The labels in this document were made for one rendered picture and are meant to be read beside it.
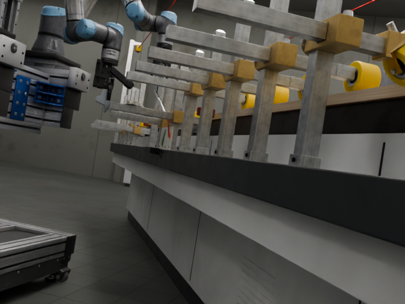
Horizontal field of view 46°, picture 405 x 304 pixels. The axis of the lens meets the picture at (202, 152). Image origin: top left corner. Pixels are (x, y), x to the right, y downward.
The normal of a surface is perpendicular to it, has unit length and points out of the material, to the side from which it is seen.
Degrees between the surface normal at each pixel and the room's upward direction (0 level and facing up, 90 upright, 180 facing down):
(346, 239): 90
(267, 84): 90
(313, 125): 90
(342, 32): 90
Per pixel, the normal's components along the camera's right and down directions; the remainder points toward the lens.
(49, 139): -0.25, -0.05
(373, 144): -0.95, -0.15
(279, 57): 0.27, 0.03
